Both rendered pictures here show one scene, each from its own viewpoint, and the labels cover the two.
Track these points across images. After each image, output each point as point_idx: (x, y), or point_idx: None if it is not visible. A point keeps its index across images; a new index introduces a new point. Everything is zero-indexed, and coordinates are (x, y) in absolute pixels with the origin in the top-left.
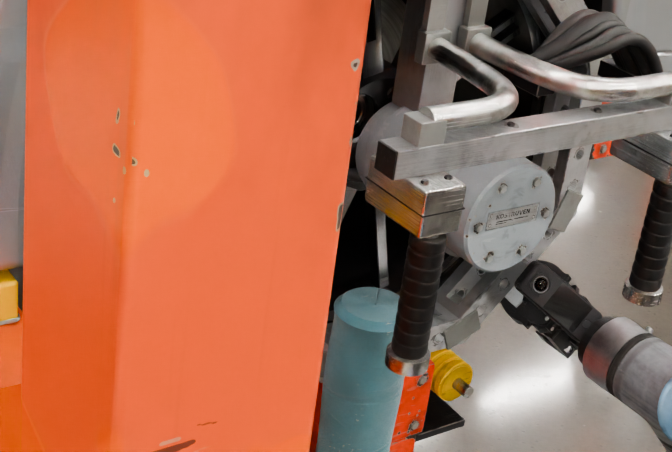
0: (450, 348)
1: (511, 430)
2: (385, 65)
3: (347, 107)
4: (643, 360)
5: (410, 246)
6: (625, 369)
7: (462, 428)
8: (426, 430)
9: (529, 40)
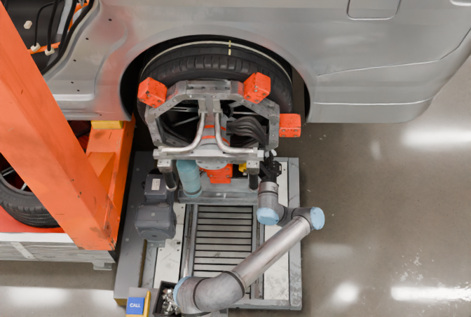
0: (236, 164)
1: (346, 154)
2: None
3: (69, 186)
4: (261, 198)
5: None
6: (258, 197)
7: (331, 147)
8: (234, 177)
9: None
